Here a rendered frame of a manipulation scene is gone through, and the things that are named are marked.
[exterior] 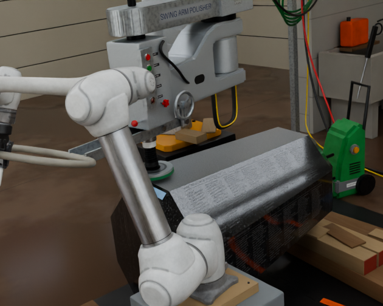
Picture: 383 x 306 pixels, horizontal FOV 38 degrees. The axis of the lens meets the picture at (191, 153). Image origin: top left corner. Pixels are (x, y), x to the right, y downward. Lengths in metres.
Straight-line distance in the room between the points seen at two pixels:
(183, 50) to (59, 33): 6.41
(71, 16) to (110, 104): 7.77
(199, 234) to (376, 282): 1.69
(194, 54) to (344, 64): 3.02
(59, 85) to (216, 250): 0.77
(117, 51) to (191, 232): 1.12
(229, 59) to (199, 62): 0.29
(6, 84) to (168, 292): 0.88
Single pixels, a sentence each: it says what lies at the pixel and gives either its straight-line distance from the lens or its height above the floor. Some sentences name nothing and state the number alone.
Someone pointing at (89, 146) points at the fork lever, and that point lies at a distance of 2.65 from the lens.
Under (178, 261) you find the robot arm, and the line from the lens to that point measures 1.76.
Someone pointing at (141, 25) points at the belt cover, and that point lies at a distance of 2.62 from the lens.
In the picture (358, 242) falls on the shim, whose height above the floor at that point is 0.24.
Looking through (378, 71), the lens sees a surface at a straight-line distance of 5.71.
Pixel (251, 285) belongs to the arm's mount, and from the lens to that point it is 2.06.
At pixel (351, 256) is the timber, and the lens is 3.43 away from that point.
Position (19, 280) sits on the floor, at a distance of 4.02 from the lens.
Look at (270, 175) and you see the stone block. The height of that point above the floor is 0.78.
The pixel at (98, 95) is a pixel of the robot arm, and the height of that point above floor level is 1.60.
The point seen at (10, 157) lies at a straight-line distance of 2.19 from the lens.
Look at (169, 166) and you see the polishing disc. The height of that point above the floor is 0.93.
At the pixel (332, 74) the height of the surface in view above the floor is 0.65.
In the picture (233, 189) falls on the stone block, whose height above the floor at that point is 0.79.
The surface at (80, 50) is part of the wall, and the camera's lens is 9.49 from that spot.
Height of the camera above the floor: 1.97
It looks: 20 degrees down
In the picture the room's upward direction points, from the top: 6 degrees counter-clockwise
